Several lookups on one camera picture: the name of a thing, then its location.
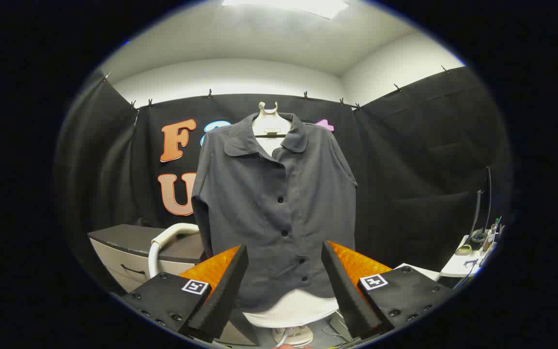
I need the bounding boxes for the white steamer base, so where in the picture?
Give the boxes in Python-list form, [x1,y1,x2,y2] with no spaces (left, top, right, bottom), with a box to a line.
[272,326,314,347]

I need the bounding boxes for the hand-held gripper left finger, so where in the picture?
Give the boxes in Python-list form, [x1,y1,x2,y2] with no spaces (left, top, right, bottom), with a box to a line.
[121,244,249,342]

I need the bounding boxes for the grey ribbed stand base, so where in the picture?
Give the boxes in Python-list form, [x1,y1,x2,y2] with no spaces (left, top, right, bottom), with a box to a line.
[329,310,357,341]

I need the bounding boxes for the cream garment steamer head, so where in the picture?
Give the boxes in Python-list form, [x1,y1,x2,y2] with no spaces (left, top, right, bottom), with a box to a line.
[147,223,201,279]

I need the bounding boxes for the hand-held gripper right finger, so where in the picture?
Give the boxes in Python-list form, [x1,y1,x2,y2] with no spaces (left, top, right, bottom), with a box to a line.
[321,240,454,340]

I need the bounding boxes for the grey drawer cabinet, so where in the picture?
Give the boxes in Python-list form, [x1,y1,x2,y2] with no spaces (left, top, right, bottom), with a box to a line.
[88,224,208,295]

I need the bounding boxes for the white desk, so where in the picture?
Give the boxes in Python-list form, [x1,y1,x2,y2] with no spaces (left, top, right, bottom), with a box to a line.
[439,235,497,278]

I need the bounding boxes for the black monitor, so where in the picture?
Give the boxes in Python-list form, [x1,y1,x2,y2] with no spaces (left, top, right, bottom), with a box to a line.
[470,166,494,240]

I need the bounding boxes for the grey button shirt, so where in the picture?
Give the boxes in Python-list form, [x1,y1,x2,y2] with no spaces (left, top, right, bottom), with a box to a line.
[191,112,358,313]

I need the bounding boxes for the row of black cloth clips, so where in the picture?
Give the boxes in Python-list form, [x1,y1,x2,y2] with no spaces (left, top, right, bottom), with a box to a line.
[102,65,451,114]

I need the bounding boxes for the ceiling light panel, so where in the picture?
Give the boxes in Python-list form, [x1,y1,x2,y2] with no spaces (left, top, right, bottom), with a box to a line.
[221,0,350,20]

